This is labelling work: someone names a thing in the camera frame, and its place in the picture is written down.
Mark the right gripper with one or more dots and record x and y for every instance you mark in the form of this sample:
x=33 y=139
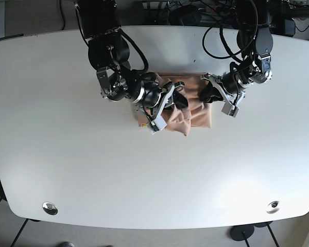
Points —
x=143 y=90

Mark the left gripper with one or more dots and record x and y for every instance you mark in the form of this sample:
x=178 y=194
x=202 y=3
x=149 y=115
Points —
x=230 y=87

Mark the beige T-shirt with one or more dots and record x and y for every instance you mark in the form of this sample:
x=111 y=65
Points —
x=198 y=114

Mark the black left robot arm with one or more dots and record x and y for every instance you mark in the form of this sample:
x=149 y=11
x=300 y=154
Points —
x=251 y=18

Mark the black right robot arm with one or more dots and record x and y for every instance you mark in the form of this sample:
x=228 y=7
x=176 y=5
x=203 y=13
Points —
x=121 y=67

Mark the black power adapter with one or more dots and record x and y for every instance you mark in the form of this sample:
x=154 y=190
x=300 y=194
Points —
x=187 y=15

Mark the black electronics box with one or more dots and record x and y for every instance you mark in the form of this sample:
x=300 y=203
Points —
x=289 y=28

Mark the right chrome table grommet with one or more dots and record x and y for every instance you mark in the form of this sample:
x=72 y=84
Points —
x=273 y=207

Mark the chrome table grommet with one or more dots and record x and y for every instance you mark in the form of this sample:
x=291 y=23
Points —
x=49 y=208
x=273 y=207

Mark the black round stand base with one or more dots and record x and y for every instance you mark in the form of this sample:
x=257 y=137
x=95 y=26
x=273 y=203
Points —
x=241 y=232

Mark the left chrome table grommet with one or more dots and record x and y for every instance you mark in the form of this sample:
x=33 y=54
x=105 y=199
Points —
x=49 y=208

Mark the grey sneaker shoe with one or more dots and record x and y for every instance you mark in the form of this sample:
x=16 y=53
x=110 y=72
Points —
x=66 y=244

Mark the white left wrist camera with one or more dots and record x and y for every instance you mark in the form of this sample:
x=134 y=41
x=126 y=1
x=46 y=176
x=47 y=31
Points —
x=230 y=109

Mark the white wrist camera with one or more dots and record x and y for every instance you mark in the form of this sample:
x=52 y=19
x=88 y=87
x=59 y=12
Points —
x=230 y=109
x=156 y=125

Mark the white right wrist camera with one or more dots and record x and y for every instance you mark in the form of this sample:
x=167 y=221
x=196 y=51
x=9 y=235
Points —
x=156 y=125

